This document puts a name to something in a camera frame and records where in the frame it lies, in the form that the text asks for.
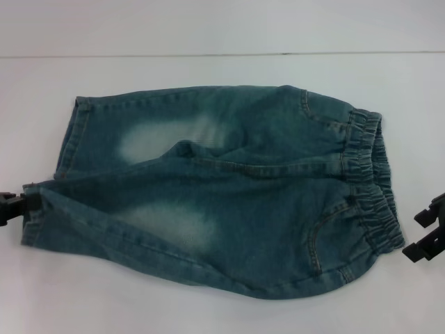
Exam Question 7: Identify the blue denim shorts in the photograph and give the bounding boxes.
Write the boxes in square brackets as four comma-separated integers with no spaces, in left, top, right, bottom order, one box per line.
[20,85,407,292]

